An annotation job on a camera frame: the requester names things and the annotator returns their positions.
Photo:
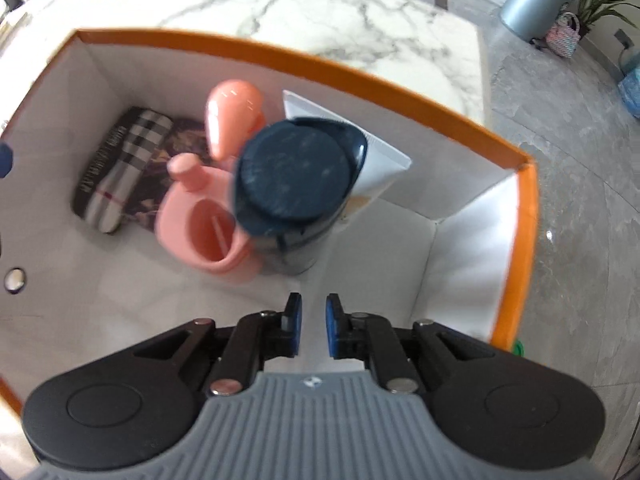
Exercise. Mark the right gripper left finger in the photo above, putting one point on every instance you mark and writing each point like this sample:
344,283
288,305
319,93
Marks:
241,351

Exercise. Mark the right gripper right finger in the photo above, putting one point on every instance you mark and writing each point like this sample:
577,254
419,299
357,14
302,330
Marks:
371,339

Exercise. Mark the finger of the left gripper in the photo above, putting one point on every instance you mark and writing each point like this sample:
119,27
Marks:
6,160

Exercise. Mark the plaid black tissue pack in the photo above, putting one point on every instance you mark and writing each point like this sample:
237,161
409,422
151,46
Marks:
115,168

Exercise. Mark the white vaseline lotion tube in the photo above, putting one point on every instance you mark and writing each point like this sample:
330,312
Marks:
382,166

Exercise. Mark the pink pump bottle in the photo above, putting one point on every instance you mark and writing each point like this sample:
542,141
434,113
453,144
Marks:
233,116

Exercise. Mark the orange cardboard box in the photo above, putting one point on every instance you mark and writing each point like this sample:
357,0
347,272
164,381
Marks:
451,239

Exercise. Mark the woven small basket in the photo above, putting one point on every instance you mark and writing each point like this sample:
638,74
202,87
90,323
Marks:
563,36

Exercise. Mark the grey metal trash bin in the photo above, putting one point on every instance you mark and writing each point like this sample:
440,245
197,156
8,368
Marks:
531,19

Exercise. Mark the blue water jug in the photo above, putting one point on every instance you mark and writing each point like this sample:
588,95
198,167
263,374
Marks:
629,86

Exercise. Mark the green floor plant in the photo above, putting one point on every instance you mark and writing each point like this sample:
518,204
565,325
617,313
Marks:
602,0

